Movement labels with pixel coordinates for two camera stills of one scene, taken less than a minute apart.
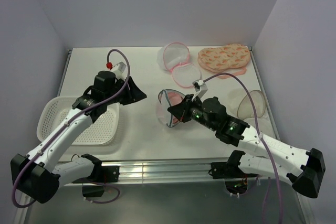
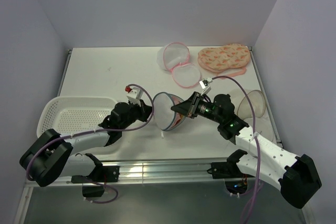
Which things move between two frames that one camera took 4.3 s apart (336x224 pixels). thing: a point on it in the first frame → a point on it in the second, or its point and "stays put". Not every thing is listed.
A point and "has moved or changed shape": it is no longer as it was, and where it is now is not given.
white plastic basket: (52, 110) stays put
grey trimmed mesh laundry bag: (167, 98) has moved or changed shape
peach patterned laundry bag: (232, 59) stays put
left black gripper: (134, 94) → (144, 109)
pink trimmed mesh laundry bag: (174, 57) stays put
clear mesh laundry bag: (240, 102) stays put
